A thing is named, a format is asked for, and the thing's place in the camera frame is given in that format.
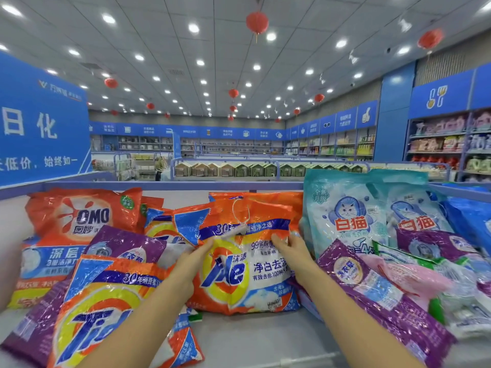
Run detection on blue detergent bag green band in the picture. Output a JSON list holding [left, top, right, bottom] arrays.
[[443, 197, 491, 256]]

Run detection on person's right hand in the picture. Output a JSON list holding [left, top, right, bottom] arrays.
[[272, 231, 320, 293]]

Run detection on blue sign with utensil icons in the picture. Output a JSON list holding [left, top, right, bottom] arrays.
[[408, 68, 475, 120]]

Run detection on blue sign white lettering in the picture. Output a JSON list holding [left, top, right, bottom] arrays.
[[470, 61, 491, 112]]

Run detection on row of green boxes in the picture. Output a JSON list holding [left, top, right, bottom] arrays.
[[175, 160, 369, 179]]

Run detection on orange detergent bag red swirl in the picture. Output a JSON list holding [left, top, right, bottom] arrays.
[[6, 188, 144, 310]]

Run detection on person's right forearm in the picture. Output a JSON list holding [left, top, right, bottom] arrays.
[[295, 275, 427, 368]]

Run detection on ceiling spotlights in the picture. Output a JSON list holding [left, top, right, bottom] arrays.
[[0, 0, 415, 112]]

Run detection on person's left hand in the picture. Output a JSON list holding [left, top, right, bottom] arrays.
[[165, 240, 216, 304]]

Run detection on far wall racks with goods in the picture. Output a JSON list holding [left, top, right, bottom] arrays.
[[92, 134, 377, 178]]

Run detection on small orange Tide bag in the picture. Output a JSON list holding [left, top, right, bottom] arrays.
[[207, 190, 305, 215]]

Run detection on blue wall sign band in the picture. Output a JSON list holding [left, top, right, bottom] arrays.
[[91, 99, 381, 144]]

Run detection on person's left forearm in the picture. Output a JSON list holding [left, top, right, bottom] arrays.
[[77, 287, 200, 368]]

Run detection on grey shelf with blue frame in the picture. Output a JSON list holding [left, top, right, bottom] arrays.
[[0, 168, 491, 368]]

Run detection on row of pale bottles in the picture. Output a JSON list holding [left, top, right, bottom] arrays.
[[368, 160, 454, 181]]

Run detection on hanging red lanterns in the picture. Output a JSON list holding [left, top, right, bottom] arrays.
[[103, 11, 446, 123]]

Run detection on blue aisle sign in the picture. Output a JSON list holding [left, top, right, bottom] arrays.
[[0, 51, 93, 189]]

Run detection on large orange detergent bag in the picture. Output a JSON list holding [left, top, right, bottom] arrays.
[[48, 255, 168, 368], [172, 197, 304, 315], [144, 206, 189, 244]]

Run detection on purple detergent bag white label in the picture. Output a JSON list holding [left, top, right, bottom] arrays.
[[0, 224, 168, 366], [395, 228, 491, 297], [317, 240, 459, 368]]

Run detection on wall rack with pink goods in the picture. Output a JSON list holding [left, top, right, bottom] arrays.
[[405, 107, 491, 181]]

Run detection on clear green-print detergent bag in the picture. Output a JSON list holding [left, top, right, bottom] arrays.
[[374, 241, 491, 340]]

